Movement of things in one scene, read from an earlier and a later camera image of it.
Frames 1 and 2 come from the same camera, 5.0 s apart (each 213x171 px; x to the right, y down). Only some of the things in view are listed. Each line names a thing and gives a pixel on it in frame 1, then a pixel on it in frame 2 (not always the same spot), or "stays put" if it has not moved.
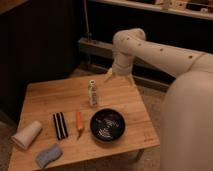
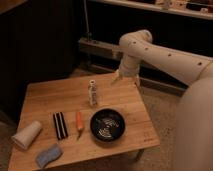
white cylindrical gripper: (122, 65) -> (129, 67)
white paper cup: (26, 135) stays put
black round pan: (107, 125) stays put
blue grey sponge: (50, 154) stays put
